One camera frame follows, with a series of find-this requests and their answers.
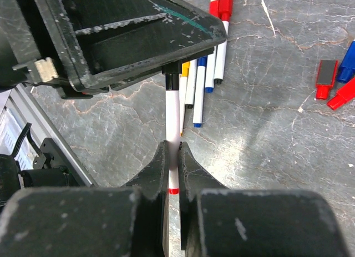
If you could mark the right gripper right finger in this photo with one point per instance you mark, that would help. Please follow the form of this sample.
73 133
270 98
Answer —
218 221

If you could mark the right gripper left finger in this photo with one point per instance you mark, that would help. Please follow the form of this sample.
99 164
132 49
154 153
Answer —
131 220

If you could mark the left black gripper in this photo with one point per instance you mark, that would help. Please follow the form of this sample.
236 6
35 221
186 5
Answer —
28 55

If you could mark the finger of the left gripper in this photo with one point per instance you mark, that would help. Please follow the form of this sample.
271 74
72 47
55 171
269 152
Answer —
117 43

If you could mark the red marker cap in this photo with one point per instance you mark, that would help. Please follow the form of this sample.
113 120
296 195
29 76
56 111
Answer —
325 80
343 95

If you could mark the yellow cap marker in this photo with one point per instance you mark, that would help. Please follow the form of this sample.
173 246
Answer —
182 93

